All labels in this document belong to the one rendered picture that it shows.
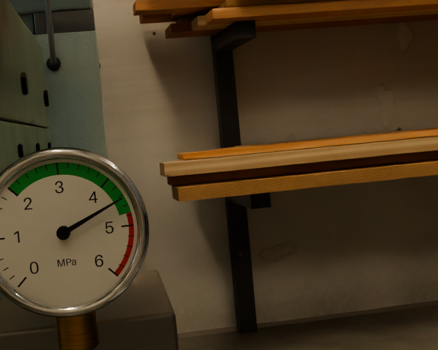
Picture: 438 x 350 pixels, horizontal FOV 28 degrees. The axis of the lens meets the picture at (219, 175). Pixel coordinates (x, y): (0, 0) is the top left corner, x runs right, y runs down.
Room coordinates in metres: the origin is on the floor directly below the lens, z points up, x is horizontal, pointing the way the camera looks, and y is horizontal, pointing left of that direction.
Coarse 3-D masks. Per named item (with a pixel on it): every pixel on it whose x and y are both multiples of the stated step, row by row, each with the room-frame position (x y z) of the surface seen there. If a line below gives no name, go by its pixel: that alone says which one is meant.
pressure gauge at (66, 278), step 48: (0, 192) 0.32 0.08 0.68; (48, 192) 0.32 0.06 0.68; (96, 192) 0.32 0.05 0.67; (0, 240) 0.32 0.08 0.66; (48, 240) 0.32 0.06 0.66; (96, 240) 0.32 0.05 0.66; (144, 240) 0.32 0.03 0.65; (0, 288) 0.31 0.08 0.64; (48, 288) 0.32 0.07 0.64; (96, 288) 0.32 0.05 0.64; (96, 336) 0.34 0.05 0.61
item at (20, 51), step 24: (0, 0) 0.57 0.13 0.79; (0, 24) 0.55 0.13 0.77; (24, 24) 0.74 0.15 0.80; (0, 48) 0.54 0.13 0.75; (24, 48) 0.72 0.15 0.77; (0, 72) 0.52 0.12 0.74; (24, 72) 0.66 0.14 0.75; (0, 96) 0.51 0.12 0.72; (24, 96) 0.67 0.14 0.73; (48, 96) 0.90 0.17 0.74; (24, 120) 0.66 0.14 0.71; (48, 120) 0.93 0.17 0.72
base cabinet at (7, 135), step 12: (0, 120) 0.53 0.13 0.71; (0, 132) 0.49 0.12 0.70; (12, 132) 0.56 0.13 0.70; (24, 132) 0.64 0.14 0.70; (36, 132) 0.75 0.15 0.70; (48, 132) 0.91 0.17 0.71; (0, 144) 0.49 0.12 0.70; (12, 144) 0.55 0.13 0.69; (24, 144) 0.63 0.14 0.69; (36, 144) 0.73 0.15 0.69; (48, 144) 0.88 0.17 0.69; (0, 156) 0.48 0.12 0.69; (12, 156) 0.54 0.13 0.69; (0, 168) 0.48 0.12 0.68; (0, 300) 0.42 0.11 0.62
